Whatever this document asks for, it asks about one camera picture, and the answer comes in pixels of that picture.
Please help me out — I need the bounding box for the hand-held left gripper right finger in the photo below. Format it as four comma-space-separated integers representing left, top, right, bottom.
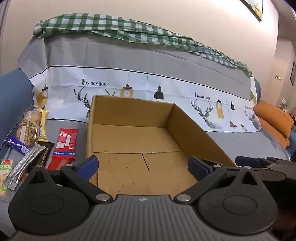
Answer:
174, 156, 265, 205

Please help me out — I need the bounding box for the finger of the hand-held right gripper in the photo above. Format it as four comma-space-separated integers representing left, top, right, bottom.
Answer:
235, 156, 269, 168
267, 156, 296, 166

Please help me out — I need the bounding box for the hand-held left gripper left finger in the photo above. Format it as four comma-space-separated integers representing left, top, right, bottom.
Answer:
24, 156, 112, 205

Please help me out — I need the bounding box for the red sausage packet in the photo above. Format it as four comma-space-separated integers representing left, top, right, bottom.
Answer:
46, 128, 79, 171

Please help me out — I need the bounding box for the dark brown cracker packet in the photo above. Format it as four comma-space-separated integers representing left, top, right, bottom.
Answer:
28, 140, 55, 173

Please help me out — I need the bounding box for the cardboard box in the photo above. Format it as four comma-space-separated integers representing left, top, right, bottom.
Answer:
86, 95, 237, 202

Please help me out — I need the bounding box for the silver snack stick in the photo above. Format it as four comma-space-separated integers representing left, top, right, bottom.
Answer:
5, 144, 38, 189
9, 146, 47, 191

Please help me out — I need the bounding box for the yellow snack bar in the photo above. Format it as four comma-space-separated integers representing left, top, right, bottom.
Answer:
38, 108, 50, 142

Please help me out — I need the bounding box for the clear granola snack packet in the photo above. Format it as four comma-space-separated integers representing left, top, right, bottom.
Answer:
16, 109, 41, 146

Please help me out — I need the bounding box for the purple snack packet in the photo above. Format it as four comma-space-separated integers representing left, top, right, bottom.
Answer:
6, 136, 31, 154

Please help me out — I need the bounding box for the green label snack packet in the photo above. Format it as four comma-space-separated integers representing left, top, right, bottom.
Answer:
0, 159, 15, 197

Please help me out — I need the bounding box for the orange cushion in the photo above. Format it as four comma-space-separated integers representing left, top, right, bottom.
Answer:
253, 100, 295, 139
257, 116, 290, 147

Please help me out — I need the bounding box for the grey printed sofa cover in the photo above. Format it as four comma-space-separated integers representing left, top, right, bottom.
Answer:
0, 35, 293, 241

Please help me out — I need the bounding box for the green checkered cloth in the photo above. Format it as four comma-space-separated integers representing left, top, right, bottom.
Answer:
32, 13, 253, 78

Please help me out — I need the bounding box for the grey pleated curtain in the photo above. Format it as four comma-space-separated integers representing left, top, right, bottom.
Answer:
0, 0, 10, 77

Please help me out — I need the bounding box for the small dark wall frame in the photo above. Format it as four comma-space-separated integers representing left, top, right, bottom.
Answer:
290, 61, 296, 87

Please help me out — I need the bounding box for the framed wall picture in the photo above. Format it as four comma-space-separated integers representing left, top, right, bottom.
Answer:
239, 0, 264, 22

